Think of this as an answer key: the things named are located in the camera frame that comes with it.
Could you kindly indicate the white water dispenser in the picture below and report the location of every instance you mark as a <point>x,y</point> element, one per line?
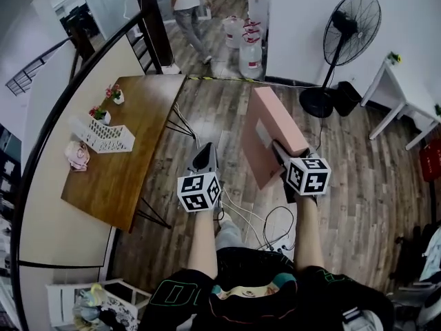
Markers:
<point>257,5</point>

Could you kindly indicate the person's black printed shirt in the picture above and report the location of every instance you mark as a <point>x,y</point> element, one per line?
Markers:
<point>262,295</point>

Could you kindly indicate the person's left forearm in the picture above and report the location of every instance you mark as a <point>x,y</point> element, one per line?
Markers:
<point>203,243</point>

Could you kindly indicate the black chair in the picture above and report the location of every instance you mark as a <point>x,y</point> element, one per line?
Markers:
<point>413,253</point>

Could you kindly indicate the black waste bin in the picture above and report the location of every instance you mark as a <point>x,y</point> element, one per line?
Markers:
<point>347,98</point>

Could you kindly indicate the person's right forearm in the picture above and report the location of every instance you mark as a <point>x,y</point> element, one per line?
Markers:
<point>309,233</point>

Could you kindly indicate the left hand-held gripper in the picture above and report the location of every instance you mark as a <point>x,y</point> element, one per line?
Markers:
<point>198,191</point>

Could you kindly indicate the white side table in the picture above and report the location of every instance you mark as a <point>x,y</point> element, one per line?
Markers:
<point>406,95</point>

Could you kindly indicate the person's grey trouser leg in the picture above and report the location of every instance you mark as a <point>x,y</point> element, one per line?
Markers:
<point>228,234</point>

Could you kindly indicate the wooden table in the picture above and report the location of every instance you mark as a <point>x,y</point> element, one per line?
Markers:
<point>131,150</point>

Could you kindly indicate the white metal rack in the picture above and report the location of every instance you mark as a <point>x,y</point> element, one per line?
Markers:
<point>65,302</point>

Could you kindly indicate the pile of clothes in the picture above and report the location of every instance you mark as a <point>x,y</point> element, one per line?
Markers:
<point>100,309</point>

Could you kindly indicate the black standing fan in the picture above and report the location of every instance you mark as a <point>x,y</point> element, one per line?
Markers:
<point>348,29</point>

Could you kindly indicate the black metal railing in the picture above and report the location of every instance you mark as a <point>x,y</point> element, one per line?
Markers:
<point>44,129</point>

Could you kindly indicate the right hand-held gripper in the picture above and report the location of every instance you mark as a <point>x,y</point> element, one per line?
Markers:
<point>308,178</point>

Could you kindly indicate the red crate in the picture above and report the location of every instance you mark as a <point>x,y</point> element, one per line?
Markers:
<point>430,160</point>

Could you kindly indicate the small potted flower plant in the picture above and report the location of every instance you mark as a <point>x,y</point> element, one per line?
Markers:
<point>100,115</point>
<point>116,94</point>

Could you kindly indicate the white large water bottle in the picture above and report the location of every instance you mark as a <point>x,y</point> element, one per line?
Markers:
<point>233,33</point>

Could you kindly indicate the clear large water bottle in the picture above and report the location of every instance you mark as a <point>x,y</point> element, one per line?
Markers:
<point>251,59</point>

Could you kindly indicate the small yellow flower plant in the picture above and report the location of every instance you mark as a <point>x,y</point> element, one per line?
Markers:
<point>395,57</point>

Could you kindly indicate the white perforated file holder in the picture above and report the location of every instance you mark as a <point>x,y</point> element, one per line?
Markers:
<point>103,138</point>

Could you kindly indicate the white power strip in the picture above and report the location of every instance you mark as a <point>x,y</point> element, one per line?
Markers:
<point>280,247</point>

